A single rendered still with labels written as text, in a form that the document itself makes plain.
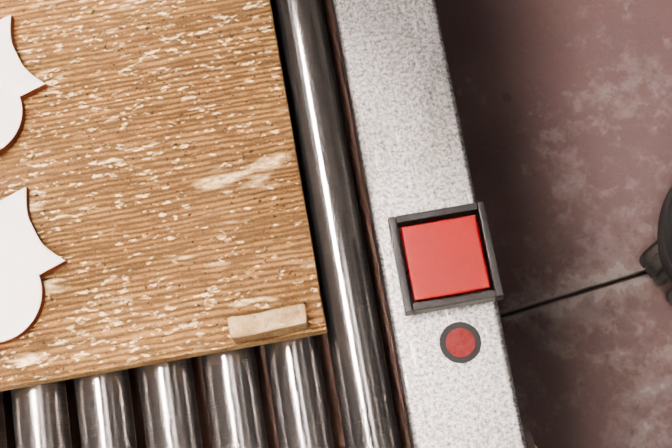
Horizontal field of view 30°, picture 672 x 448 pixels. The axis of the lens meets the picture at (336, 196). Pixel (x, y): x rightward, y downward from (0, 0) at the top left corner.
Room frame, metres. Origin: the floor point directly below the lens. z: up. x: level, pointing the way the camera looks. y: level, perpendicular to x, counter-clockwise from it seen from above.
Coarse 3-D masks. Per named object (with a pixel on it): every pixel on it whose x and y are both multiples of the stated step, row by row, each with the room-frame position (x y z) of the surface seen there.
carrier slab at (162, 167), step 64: (0, 0) 0.49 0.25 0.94; (64, 0) 0.48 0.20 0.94; (128, 0) 0.47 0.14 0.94; (192, 0) 0.46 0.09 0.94; (256, 0) 0.45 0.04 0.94; (64, 64) 0.42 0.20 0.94; (128, 64) 0.41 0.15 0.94; (192, 64) 0.40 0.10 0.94; (256, 64) 0.40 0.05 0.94; (64, 128) 0.37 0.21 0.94; (128, 128) 0.36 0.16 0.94; (192, 128) 0.35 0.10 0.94; (256, 128) 0.34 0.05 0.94; (0, 192) 0.32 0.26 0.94; (64, 192) 0.31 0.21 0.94; (128, 192) 0.30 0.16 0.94; (192, 192) 0.30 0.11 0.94; (256, 192) 0.29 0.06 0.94; (64, 256) 0.26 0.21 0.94; (128, 256) 0.25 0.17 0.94; (192, 256) 0.25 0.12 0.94; (256, 256) 0.24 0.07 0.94; (64, 320) 0.21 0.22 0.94; (128, 320) 0.20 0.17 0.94; (192, 320) 0.20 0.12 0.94; (320, 320) 0.18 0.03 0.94; (0, 384) 0.17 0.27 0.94
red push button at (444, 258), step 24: (408, 240) 0.24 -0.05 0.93; (432, 240) 0.23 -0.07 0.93; (456, 240) 0.23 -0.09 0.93; (480, 240) 0.23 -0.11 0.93; (408, 264) 0.22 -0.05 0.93; (432, 264) 0.21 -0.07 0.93; (456, 264) 0.21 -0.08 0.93; (480, 264) 0.21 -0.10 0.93; (432, 288) 0.19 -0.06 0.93; (456, 288) 0.19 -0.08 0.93; (480, 288) 0.19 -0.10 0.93
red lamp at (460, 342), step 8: (448, 336) 0.16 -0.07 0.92; (456, 336) 0.16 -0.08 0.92; (464, 336) 0.16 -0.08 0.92; (472, 336) 0.16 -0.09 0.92; (448, 344) 0.15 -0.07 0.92; (456, 344) 0.15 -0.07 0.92; (464, 344) 0.15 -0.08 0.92; (472, 344) 0.15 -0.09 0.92; (456, 352) 0.15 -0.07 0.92; (464, 352) 0.14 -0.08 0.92
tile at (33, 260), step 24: (24, 192) 0.31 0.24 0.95; (0, 216) 0.30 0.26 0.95; (24, 216) 0.29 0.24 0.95; (0, 240) 0.28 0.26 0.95; (24, 240) 0.28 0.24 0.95; (0, 264) 0.26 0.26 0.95; (24, 264) 0.26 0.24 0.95; (48, 264) 0.25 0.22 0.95; (0, 288) 0.24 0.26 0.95; (24, 288) 0.24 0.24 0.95; (0, 312) 0.22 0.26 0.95; (24, 312) 0.22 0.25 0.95; (0, 336) 0.20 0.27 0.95
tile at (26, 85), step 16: (0, 32) 0.45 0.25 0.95; (0, 48) 0.44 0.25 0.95; (0, 64) 0.42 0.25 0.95; (16, 64) 0.42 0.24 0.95; (0, 80) 0.41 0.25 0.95; (16, 80) 0.41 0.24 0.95; (32, 80) 0.41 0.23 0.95; (0, 96) 0.40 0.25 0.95; (16, 96) 0.39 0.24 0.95; (0, 112) 0.38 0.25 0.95; (16, 112) 0.38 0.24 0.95; (0, 128) 0.37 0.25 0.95; (16, 128) 0.37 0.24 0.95; (0, 144) 0.36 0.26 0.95
